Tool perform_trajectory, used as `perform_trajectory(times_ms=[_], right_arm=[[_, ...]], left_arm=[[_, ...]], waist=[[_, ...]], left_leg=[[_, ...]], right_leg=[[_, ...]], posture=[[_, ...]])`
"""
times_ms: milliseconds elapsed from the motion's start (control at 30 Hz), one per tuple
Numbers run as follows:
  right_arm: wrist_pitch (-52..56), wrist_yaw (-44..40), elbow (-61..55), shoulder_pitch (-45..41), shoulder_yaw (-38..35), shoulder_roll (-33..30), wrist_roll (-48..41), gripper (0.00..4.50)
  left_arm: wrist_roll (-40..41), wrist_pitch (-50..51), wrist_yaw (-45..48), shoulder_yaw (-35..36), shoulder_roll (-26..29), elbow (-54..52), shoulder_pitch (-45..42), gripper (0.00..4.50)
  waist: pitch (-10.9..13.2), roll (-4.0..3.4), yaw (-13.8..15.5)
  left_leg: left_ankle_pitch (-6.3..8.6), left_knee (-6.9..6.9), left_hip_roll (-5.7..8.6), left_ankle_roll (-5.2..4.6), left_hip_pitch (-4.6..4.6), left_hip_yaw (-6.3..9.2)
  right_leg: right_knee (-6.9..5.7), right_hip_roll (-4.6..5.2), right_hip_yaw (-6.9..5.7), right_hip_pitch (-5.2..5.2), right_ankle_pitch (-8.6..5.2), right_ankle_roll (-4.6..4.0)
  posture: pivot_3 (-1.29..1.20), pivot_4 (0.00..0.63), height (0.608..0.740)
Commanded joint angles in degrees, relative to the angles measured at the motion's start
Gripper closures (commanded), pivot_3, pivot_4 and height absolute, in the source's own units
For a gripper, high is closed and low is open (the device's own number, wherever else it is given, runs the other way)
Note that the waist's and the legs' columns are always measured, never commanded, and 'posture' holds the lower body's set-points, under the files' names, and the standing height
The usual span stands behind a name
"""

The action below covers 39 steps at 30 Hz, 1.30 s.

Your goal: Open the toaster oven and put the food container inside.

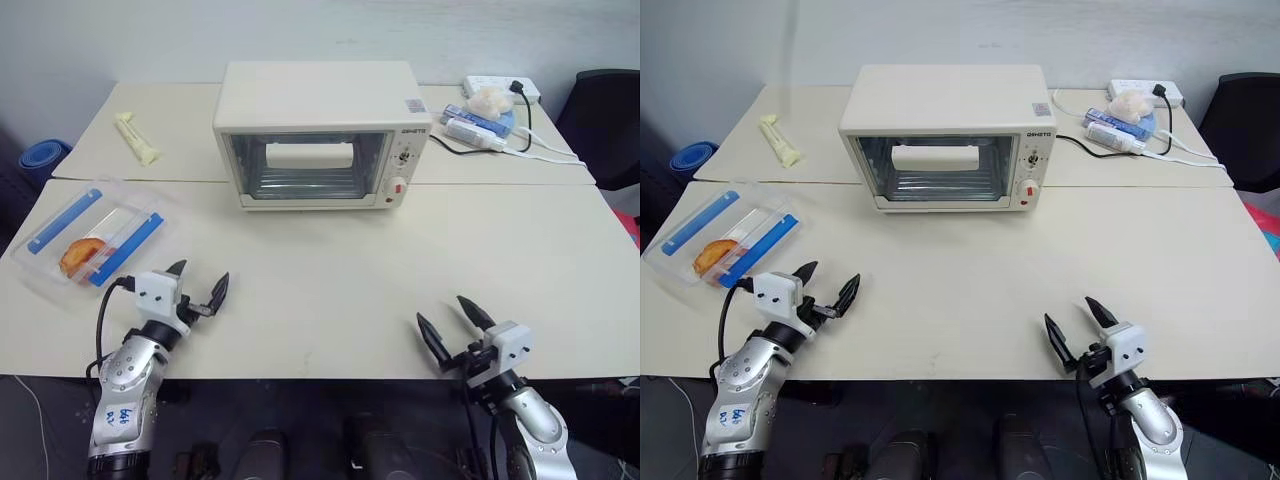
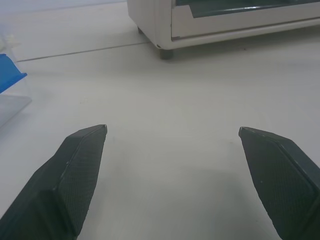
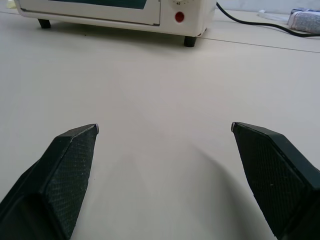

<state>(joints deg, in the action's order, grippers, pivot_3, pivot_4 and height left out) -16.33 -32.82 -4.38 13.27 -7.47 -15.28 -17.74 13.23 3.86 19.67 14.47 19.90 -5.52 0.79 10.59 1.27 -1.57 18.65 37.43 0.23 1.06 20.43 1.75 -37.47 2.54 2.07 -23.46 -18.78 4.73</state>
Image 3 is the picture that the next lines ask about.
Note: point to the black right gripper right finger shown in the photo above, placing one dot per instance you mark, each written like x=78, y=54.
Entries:
x=275, y=175

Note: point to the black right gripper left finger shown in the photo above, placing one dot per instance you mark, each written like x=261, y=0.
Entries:
x=60, y=180

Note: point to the white toaster oven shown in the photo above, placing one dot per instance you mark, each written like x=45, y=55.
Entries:
x=120, y=15

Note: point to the clear plastic wrapper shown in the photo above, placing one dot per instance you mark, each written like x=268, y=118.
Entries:
x=272, y=16

